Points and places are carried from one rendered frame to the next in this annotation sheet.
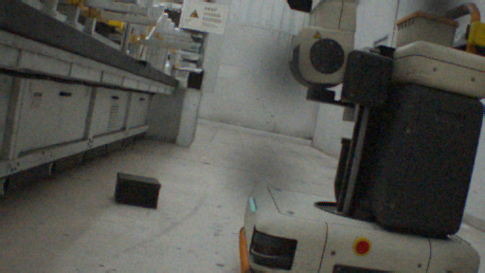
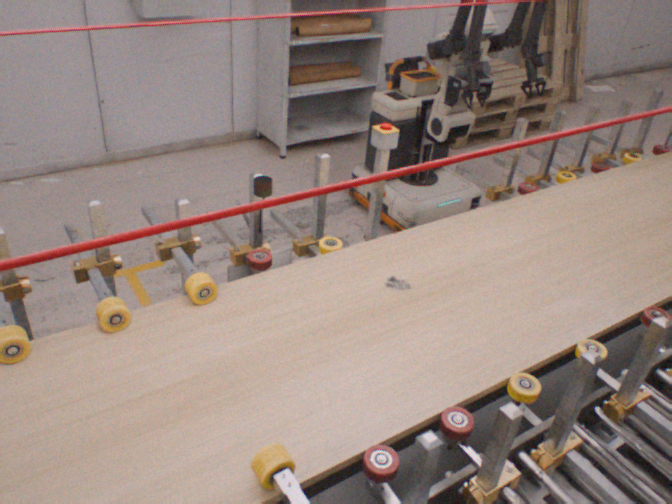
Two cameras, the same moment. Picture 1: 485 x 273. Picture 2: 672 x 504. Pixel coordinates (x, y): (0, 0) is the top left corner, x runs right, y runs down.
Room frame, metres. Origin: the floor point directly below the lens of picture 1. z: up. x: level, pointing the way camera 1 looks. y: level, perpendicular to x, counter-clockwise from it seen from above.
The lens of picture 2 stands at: (4.05, 2.30, 2.02)
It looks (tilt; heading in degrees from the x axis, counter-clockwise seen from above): 34 degrees down; 236
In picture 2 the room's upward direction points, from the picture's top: 5 degrees clockwise
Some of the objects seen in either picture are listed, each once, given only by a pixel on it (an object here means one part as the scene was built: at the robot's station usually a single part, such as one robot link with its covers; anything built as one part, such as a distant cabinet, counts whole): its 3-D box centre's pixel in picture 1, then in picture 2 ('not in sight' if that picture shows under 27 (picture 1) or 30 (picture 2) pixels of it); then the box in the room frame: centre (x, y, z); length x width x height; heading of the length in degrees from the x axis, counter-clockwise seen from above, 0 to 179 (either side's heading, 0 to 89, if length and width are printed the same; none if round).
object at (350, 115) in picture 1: (335, 76); (451, 127); (1.59, -0.24, 0.68); 0.28 x 0.27 x 0.25; 2
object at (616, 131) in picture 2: not in sight; (611, 145); (1.34, 0.66, 0.89); 0.04 x 0.04 x 0.48; 2
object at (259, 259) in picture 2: not in sight; (260, 268); (3.37, 0.84, 0.85); 0.08 x 0.08 x 0.11
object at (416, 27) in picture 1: (423, 38); (419, 83); (1.66, -0.51, 0.87); 0.23 x 0.15 x 0.11; 2
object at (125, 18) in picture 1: (106, 15); (490, 188); (2.13, 0.64, 0.80); 0.43 x 0.03 x 0.04; 92
